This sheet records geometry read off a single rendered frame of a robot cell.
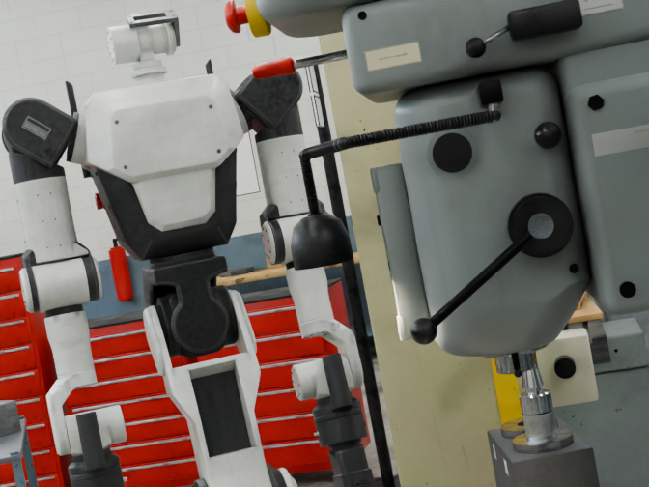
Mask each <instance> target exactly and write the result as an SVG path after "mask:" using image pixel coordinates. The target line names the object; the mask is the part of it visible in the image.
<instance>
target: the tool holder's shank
mask: <svg viewBox="0 0 649 487"><path fill-rule="evenodd" d="M534 357H535V362H536V367H535V368H534V369H531V370H529V371H525V372H522V388H525V389H526V393H527V394H537V393H540V392H542V386H543V385H544V383H543V380H542V377H541V374H540V371H539V368H538V362H537V358H536V352H534Z"/></svg>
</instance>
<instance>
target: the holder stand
mask: <svg viewBox="0 0 649 487"><path fill-rule="evenodd" d="M555 421H556V427H557V433H558V435H557V436H556V437H554V438H552V439H548V440H543V441H529V440H527V439H526V436H525V431H524V425H523V420H522V417H521V418H517V419H513V420H510V421H507V422H505V423H503V424H502V425H500V428H497V429H493V430H489V431H488V439H489V445H490V450H491V455H492V460H493V466H494V476H495V482H496V487H600V483H599V477H598V472H597V467H596V461H595V455H594V449H593V447H592V446H591V445H590V444H589V443H587V442H586V441H585V440H584V439H583V438H582V437H581V436H579V435H578V434H577V433H576V432H575V431H574V430H573V429H571V428H570V427H569V426H568V425H567V424H566V423H565V422H563V421H562V420H561V419H560V418H559V417H556V418H555Z"/></svg>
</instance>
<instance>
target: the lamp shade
mask: <svg viewBox="0 0 649 487"><path fill-rule="evenodd" d="M291 251H292V256H293V261H294V267H295V270H296V271H299V270H308V269H315V268H320V267H326V266H331V265H336V264H340V263H344V262H348V261H351V260H353V249H352V243H351V238H350V235H349V233H348V232H347V230H346V228H345V226H344V224H343V222H342V220H341V219H340V218H338V217H336V216H334V215H331V214H323V212H320V213H316V214H311V215H308V216H306V217H303V218H302V219H301V220H300V221H299V222H298V223H297V225H296V226H295V227H294V228H293V235H292V243H291Z"/></svg>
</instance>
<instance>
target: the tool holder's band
mask: <svg viewBox="0 0 649 487"><path fill-rule="evenodd" d="M519 398H520V402H521V403H537V402H542V401H546V400H548V399H550V398H551V394H550V391H549V390H548V389H542V392H540V393H537V394H527V393H526V391H525V392H523V393H521V394H520V395H519Z"/></svg>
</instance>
